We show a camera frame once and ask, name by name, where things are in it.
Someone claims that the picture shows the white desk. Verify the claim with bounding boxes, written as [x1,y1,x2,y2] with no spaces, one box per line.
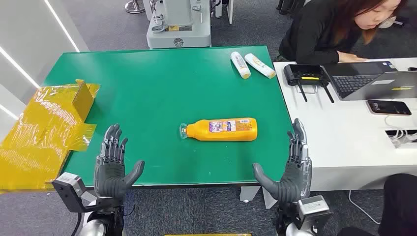
[273,58,417,192]

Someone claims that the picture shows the grey machine base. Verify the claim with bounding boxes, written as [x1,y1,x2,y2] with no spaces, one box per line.
[147,0,212,50]

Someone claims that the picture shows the white tube with barcode label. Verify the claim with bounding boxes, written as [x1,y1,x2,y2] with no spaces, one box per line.
[230,51,252,80]

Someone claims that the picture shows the person's hand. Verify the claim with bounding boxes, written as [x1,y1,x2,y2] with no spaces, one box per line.
[337,51,368,63]

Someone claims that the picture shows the round metal stanchion base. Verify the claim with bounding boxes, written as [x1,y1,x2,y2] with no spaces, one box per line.
[124,0,146,14]

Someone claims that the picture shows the white desk cable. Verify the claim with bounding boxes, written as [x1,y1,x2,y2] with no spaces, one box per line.
[384,116,417,146]

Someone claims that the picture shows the grey laptop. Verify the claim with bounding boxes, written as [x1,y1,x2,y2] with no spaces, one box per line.
[321,60,417,101]

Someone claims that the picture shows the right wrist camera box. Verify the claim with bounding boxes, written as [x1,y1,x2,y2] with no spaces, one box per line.
[297,195,333,229]

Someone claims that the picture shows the black router with antennas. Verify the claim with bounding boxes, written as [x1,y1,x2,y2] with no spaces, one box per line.
[283,64,335,104]

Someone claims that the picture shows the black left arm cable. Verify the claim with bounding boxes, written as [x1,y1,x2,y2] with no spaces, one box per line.
[70,211,83,236]

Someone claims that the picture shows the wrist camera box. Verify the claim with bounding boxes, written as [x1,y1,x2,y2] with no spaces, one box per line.
[52,173,98,213]
[297,195,333,229]

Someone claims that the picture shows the person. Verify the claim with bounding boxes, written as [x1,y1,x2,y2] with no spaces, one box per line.
[337,173,417,236]
[277,0,409,65]

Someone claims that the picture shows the grey table leg bracket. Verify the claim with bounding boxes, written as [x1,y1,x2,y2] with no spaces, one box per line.
[239,185,277,210]

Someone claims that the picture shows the orange plastic bottle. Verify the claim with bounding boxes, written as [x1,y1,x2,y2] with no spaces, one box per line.
[179,118,258,142]

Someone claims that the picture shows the black smartphone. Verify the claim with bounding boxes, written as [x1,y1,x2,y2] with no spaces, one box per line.
[366,99,413,117]

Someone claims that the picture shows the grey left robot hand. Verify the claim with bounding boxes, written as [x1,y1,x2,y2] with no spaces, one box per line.
[93,123,146,199]

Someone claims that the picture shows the yellow wrapped cardboard box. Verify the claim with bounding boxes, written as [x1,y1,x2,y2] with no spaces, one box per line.
[0,79,101,193]

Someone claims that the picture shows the white tube with orange print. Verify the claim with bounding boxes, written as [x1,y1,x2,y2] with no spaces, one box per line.
[244,53,277,79]

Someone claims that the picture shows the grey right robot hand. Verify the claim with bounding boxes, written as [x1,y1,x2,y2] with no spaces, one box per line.
[252,118,313,203]

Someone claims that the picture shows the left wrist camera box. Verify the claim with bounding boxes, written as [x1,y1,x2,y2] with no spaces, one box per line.
[52,173,98,213]

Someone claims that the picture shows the white cabinet panel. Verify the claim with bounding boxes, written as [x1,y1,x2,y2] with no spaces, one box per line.
[215,0,234,25]

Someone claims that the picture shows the white floor cable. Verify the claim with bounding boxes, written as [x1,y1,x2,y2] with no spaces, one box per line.
[348,190,381,225]

